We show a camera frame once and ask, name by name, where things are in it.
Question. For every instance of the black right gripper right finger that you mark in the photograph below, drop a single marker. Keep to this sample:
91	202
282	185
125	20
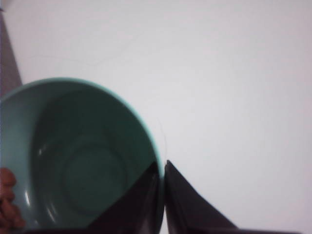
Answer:
188	212

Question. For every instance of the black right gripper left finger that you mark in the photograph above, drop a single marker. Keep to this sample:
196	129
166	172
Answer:
135	212

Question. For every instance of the teal ceramic bowl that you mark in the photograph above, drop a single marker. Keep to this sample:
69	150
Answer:
75	149

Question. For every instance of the brown beef cubes pile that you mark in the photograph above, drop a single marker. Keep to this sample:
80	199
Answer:
10	215

